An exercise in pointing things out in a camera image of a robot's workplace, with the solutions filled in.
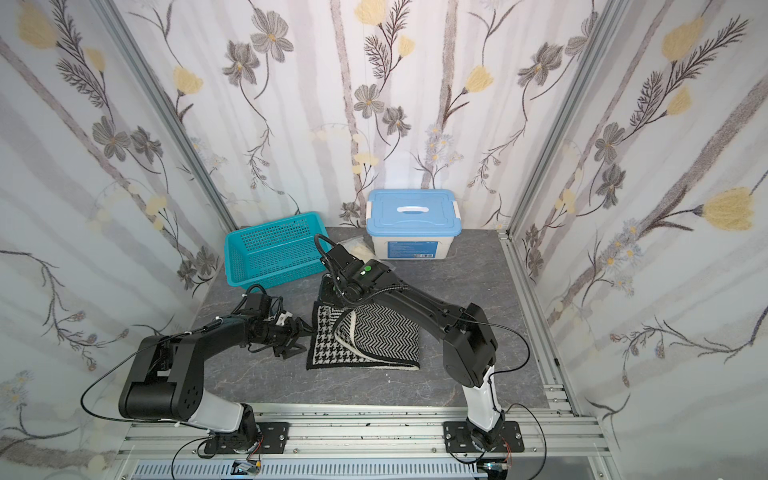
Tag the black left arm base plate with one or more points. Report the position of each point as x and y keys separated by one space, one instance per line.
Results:
x=268 y=437

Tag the teal plastic basket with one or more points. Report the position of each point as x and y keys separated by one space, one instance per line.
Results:
x=274 y=253

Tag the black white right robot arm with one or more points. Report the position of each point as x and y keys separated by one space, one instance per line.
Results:
x=469 y=345

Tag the aluminium corner post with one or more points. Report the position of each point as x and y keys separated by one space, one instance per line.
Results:
x=600 y=40
x=119 y=32

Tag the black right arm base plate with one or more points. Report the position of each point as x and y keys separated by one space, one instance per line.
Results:
x=465 y=437

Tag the clear bag with gloves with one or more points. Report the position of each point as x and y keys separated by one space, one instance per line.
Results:
x=358 y=248

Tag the white box blue lid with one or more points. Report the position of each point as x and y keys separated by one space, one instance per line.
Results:
x=412 y=224

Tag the aluminium corner post left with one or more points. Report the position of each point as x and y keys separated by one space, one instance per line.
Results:
x=119 y=32

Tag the black white knitted scarf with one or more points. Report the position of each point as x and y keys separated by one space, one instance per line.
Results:
x=368 y=336

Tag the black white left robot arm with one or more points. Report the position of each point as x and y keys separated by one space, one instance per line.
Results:
x=166 y=379

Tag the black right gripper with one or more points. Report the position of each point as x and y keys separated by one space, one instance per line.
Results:
x=330 y=287

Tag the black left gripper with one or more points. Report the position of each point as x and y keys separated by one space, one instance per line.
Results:
x=288 y=335

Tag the aluminium corner post right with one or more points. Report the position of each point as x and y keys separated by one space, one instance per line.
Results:
x=600 y=40

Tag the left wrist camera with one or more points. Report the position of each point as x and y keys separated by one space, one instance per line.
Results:
x=256 y=302

